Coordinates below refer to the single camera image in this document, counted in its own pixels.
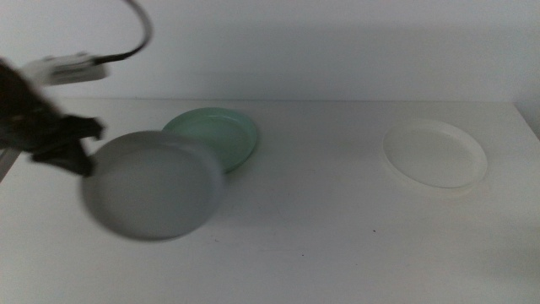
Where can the grey shallow bowl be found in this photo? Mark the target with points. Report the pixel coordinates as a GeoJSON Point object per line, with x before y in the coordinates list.
{"type": "Point", "coordinates": [152, 190]}

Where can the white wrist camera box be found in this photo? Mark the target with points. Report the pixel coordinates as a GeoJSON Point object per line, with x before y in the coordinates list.
{"type": "Point", "coordinates": [67, 69]}

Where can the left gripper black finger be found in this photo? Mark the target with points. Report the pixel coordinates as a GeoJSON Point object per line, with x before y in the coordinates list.
{"type": "Point", "coordinates": [67, 158]}
{"type": "Point", "coordinates": [84, 128]}

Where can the white shallow bowl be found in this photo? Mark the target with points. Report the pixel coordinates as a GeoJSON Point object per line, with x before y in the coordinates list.
{"type": "Point", "coordinates": [434, 154]}

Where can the pale green shallow bowl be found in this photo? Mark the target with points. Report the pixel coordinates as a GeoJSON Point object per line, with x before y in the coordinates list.
{"type": "Point", "coordinates": [228, 135]}

